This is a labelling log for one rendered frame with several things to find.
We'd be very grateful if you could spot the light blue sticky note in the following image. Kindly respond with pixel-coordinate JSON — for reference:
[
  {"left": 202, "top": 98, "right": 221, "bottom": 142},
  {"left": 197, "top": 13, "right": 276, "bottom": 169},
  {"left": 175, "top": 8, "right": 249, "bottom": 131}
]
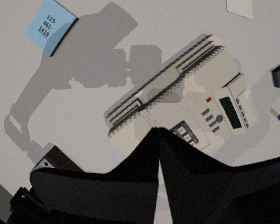
[{"left": 25, "top": 0, "right": 79, "bottom": 57}]

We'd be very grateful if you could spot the beige telephone handset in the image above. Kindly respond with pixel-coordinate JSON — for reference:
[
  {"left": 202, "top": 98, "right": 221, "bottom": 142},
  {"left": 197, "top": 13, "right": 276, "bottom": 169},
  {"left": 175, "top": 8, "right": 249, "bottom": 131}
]
[{"left": 108, "top": 46, "right": 238, "bottom": 155}]

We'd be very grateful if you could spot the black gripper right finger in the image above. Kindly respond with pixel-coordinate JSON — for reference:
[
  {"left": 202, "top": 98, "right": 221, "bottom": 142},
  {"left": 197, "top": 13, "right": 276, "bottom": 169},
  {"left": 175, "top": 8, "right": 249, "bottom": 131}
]
[{"left": 159, "top": 127, "right": 280, "bottom": 224}]

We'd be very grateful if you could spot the grey telephone keypad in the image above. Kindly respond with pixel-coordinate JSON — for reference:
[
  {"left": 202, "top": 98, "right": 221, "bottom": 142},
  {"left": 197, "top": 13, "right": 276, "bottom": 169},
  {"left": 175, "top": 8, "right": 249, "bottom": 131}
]
[{"left": 170, "top": 120, "right": 199, "bottom": 146}]

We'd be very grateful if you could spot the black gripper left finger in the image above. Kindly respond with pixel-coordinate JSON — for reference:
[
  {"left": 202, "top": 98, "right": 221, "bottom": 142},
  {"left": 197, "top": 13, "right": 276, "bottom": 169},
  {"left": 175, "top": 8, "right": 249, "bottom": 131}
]
[{"left": 29, "top": 127, "right": 161, "bottom": 224}]

